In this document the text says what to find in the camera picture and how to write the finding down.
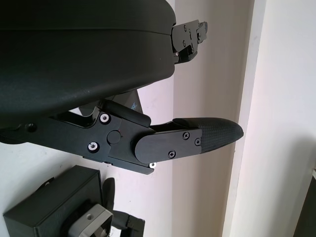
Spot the small silver RealSense camera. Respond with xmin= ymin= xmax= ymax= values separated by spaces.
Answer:
xmin=67 ymin=203 xmax=114 ymax=237

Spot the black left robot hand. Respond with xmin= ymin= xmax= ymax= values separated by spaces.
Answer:
xmin=0 ymin=0 xmax=244 ymax=176

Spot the black camera box base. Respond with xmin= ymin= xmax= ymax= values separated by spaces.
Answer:
xmin=2 ymin=164 xmax=117 ymax=237

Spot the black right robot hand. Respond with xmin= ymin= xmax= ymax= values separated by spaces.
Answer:
xmin=102 ymin=177 xmax=146 ymax=237

